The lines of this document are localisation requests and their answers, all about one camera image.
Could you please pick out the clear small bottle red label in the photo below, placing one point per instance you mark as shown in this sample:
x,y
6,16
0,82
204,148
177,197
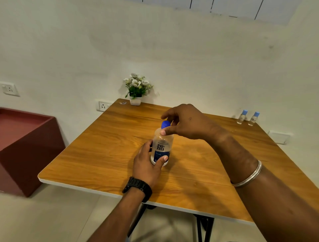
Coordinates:
x,y
241,119

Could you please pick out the person's right hand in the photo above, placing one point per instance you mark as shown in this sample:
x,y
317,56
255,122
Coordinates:
x,y
192,122

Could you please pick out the white wall switch plate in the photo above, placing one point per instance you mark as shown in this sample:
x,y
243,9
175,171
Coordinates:
x,y
279,137

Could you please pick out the white power socket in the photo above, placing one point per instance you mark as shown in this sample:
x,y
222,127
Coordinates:
x,y
103,106

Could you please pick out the clear large bottle blue label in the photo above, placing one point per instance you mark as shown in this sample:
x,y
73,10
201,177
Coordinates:
x,y
162,144

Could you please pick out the silver bangle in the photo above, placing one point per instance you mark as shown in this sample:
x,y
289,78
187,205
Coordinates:
x,y
249,177

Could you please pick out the person's right forearm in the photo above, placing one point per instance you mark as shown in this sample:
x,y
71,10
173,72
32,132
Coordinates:
x,y
274,199

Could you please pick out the maroon cabinet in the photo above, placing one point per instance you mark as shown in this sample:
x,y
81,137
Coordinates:
x,y
25,149

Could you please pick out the person's left hand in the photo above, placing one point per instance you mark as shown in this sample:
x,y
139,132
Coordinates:
x,y
144,167

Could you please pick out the white flowers in white pot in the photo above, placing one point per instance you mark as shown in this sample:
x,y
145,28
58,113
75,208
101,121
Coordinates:
x,y
136,88

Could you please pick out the black metal table frame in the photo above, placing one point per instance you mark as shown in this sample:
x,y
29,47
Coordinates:
x,y
199,229

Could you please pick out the person's left forearm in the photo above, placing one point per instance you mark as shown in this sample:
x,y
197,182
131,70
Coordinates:
x,y
117,219

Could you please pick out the black wristwatch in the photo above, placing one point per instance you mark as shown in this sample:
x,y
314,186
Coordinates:
x,y
137,185

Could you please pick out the clear plain small bottle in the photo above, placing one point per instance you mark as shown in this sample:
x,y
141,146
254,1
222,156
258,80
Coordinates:
x,y
252,121

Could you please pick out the dark blue bottle cap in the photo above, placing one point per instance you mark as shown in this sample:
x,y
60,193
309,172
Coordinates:
x,y
165,124

